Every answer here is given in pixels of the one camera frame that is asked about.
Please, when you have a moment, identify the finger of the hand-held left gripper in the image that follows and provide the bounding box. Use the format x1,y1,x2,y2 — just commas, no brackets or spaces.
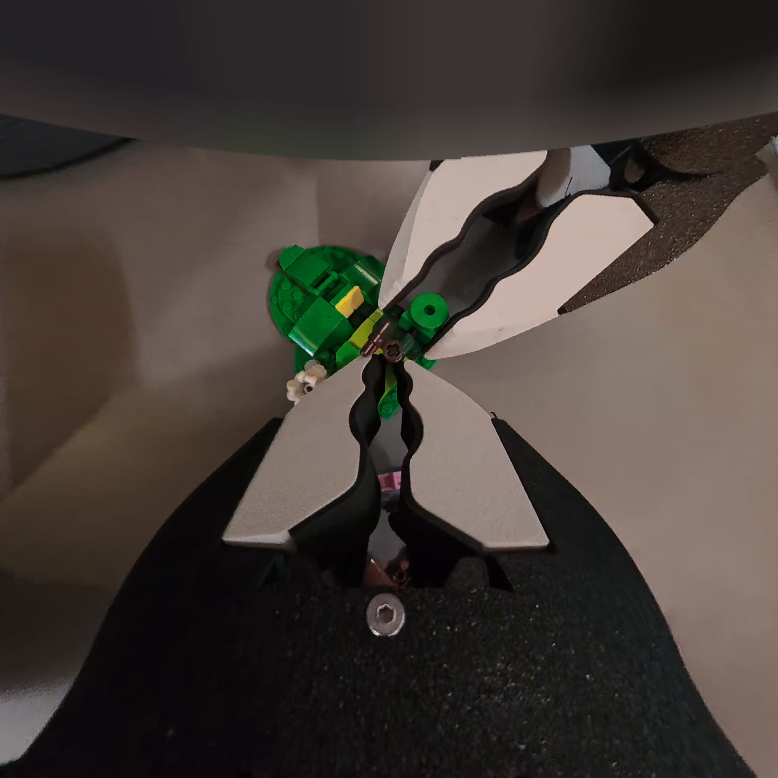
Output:
424,191,657,359
377,147,549,319

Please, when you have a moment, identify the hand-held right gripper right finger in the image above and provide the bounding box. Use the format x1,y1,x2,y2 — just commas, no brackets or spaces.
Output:
388,360,551,589

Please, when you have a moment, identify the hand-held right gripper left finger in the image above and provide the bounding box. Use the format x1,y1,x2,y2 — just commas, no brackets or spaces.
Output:
220,357,383,587

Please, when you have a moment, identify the white lego flower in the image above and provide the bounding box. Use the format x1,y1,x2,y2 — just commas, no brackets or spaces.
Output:
286,360,326,403

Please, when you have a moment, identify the dark brown lego pin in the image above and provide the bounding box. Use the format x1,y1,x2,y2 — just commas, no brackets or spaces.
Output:
360,322,407,362

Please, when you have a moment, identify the green lego model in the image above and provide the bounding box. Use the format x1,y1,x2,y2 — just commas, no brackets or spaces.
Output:
269,244,452,421

